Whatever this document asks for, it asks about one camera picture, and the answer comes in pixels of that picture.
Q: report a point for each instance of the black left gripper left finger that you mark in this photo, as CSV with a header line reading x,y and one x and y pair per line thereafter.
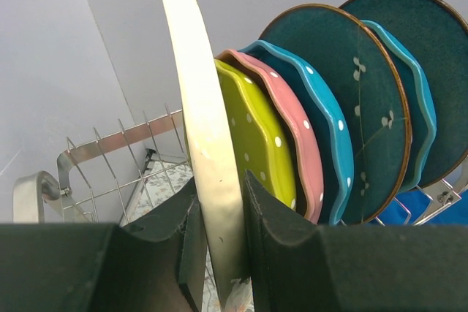
x,y
156,263

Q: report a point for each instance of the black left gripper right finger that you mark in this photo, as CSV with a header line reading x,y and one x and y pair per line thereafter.
x,y
299,266

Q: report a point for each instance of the cream round plate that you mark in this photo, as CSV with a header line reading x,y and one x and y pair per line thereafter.
x,y
211,153

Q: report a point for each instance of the green polka dot plate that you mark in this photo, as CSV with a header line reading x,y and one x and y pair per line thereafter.
x,y
259,143

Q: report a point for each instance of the steel dish rack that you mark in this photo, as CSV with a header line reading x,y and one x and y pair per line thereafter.
x,y
95,181

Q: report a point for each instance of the floral tablecloth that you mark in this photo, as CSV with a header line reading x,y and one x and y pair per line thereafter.
x,y
164,179

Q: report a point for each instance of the pink polka dot plate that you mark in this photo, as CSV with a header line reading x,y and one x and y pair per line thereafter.
x,y
292,113

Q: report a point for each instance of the blue cloth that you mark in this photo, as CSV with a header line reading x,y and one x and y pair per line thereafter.
x,y
444,202

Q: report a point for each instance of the blue polka dot plate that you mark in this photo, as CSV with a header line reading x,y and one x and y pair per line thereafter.
x,y
328,123

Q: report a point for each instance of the dark teal round plate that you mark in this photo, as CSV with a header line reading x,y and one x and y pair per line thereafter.
x,y
365,82

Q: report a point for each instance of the rear dark teal plate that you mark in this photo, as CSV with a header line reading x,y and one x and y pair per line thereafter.
x,y
436,34

